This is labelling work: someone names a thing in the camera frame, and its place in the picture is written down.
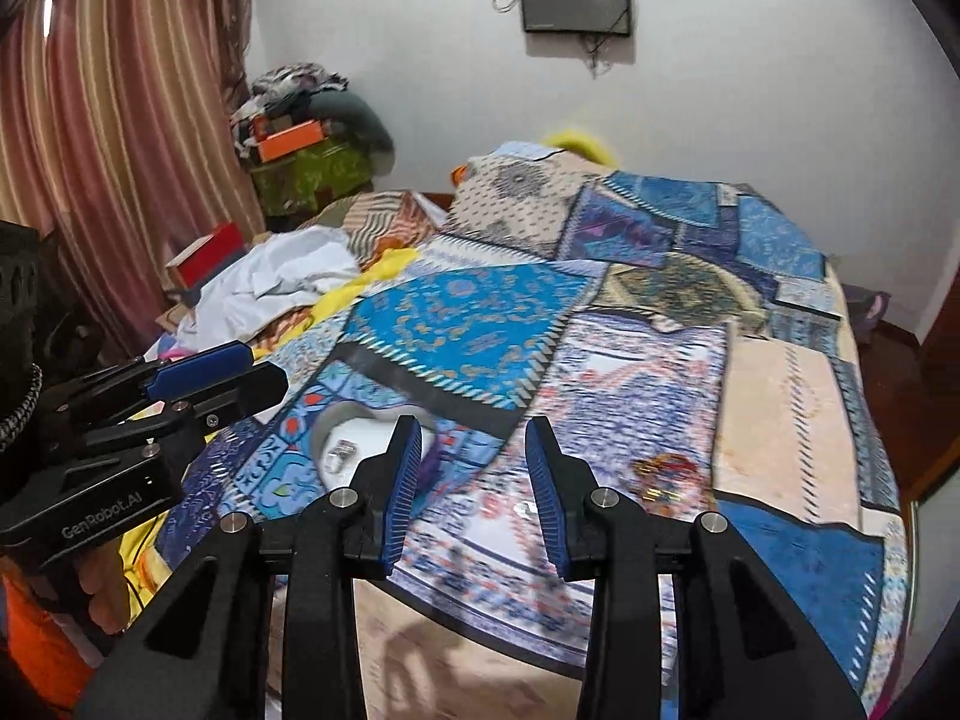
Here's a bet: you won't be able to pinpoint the grey-green cushion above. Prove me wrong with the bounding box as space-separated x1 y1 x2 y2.
311 90 396 173

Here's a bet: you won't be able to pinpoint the heart-shaped purple tin box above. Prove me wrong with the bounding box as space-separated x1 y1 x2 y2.
313 399 451 500

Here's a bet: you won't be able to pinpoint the yellow pillow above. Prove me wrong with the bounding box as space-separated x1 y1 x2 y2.
544 126 620 164

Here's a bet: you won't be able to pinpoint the red box with white lid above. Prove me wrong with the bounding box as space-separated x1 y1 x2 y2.
165 223 245 290

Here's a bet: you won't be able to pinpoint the person's orange clothing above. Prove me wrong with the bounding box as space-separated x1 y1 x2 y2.
0 551 102 720

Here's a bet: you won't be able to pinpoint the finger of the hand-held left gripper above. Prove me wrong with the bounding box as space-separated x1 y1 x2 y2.
58 364 290 482
41 340 254 425

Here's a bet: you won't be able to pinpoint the orange box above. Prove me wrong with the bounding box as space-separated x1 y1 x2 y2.
251 120 328 164

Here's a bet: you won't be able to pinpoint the person's left hand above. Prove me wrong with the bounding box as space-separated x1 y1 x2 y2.
75 536 132 635

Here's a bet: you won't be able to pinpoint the black hanging cable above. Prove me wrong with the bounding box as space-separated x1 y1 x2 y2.
581 7 635 80

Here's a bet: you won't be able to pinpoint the pile of clothes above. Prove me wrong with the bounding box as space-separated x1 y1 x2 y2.
229 64 353 155

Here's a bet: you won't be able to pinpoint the striped brown curtain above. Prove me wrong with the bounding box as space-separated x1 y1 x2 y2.
0 0 269 365

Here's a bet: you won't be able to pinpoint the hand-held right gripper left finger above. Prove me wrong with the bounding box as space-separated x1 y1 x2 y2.
75 415 425 720

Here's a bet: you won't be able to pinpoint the patchwork printed blanket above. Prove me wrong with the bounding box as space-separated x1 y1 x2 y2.
150 139 912 720

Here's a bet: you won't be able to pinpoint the beaded bracelets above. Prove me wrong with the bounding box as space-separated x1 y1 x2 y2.
634 454 710 503

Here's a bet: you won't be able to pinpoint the green cloth covered stand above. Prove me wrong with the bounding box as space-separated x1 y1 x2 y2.
247 142 374 230

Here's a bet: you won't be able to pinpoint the white cloth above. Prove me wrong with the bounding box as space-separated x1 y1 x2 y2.
169 229 362 352

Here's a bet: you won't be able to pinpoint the striped brown cloth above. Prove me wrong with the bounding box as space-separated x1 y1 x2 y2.
296 191 452 271

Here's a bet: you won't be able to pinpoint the yellow cloth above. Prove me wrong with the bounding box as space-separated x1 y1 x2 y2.
120 247 419 616

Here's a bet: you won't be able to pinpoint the dark purple cushion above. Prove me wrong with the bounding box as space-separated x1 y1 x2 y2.
844 281 895 342

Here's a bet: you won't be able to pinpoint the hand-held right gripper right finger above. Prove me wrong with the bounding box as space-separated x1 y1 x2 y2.
523 417 871 720

